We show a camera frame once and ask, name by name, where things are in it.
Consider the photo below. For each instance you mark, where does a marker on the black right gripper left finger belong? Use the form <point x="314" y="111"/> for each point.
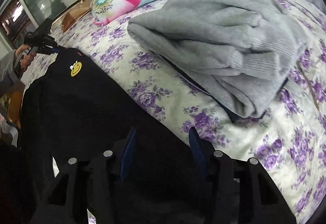
<point x="87" y="186"/>

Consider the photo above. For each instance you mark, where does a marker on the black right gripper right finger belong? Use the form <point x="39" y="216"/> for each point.
<point x="236" y="191"/>

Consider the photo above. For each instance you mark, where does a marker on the black pants with smiley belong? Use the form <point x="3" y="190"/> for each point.
<point x="77" y="111"/>

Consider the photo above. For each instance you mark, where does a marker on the grey sleeved left forearm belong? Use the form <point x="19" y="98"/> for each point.
<point x="8" y="75"/>

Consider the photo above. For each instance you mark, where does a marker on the person's left hand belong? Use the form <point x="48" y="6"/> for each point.
<point x="23" y="58"/>

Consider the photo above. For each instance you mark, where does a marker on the window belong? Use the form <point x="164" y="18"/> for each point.
<point x="22" y="16"/>

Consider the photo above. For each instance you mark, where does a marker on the purple floral bed sheet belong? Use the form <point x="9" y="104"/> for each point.
<point x="289" y="140"/>

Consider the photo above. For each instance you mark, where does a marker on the folded dark navy garment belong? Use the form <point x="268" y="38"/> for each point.
<point x="230" y="111"/>

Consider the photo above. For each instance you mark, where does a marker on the folded grey garment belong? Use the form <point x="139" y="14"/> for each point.
<point x="239" y="52"/>

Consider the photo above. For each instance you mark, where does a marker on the wooden bed frame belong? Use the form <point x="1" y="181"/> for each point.
<point x="71" y="15"/>

